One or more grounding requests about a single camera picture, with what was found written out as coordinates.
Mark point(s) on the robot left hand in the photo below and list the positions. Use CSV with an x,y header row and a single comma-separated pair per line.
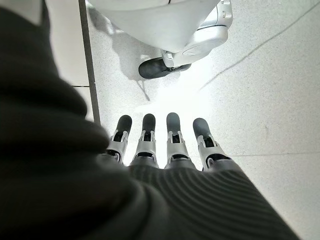
x,y
75,195

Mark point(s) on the black robot left foot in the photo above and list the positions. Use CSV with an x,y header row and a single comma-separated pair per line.
x,y
152,68

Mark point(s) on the white robot left leg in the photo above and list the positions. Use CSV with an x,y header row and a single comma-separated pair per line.
x,y
155,22

